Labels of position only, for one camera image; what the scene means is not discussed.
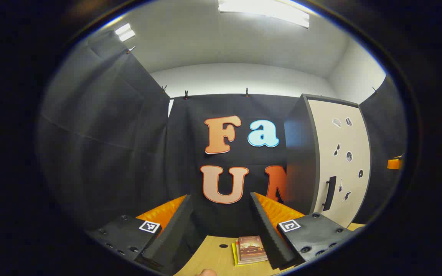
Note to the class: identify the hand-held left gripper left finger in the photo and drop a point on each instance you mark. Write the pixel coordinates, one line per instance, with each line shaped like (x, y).
(171, 234)

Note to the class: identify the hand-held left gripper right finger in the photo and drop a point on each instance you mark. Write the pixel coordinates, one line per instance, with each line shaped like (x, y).
(269, 237)

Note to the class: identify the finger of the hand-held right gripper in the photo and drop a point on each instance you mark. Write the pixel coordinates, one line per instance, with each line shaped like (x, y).
(394, 163)

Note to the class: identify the grey cabinet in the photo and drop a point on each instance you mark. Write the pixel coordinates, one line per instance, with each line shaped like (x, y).
(299, 161)

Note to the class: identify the yellow cover book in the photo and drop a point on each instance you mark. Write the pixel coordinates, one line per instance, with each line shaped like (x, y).
(233, 255)

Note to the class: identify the black backdrop cloth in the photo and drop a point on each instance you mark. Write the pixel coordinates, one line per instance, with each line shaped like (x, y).
(109, 153)

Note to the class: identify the large ceiling light panel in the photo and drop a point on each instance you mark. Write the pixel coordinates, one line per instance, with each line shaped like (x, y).
(263, 11)

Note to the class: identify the small ceiling light panel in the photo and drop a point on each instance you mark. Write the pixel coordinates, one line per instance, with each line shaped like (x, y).
(125, 32)

